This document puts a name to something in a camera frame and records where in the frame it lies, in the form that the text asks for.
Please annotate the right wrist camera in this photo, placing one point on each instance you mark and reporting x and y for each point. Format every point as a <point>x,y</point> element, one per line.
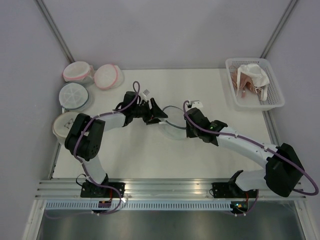
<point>195,104</point>

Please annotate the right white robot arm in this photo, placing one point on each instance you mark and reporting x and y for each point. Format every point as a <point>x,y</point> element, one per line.
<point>281,166</point>

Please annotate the white slotted cable duct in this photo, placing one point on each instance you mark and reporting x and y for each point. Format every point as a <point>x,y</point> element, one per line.
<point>149,205</point>

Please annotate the aluminium frame post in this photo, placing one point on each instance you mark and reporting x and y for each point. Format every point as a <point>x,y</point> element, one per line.
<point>279,27</point>
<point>48,18</point>

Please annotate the pink bra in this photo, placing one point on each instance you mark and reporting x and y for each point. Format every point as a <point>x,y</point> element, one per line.
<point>245,83</point>

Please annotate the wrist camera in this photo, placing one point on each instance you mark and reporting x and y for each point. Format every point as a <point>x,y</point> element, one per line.
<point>145,94</point>
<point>195,104</point>

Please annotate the white plastic basket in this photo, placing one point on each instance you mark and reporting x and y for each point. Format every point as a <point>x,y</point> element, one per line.
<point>252,101</point>

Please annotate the left aluminium frame post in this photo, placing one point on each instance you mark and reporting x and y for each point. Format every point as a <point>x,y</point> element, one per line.
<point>48,18</point>

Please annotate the pink-trimmed laundry bag tilted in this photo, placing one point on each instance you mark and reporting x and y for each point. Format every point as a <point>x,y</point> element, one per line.
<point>108,76</point>

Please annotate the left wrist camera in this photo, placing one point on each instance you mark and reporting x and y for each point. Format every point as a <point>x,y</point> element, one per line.
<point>145,94</point>

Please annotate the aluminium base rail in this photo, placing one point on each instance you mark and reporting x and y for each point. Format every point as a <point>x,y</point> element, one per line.
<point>135,189</point>

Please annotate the blue-trimmed mesh laundry bag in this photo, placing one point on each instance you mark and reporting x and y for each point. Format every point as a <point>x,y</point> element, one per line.
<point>173,127</point>

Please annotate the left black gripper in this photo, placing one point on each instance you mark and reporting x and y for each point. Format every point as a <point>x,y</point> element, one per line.
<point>156,112</point>

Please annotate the beige-trimmed round laundry bag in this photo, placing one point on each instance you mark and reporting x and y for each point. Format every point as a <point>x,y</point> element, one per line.
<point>62,125</point>

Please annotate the blue-trimmed round laundry bag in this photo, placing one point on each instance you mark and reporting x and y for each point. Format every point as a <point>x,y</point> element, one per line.
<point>74,97</point>

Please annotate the right aluminium frame post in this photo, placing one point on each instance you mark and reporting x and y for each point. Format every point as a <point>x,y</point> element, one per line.
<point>279,27</point>

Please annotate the pink-trimmed laundry bag upright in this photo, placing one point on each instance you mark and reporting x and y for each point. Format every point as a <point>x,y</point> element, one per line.
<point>79,72</point>

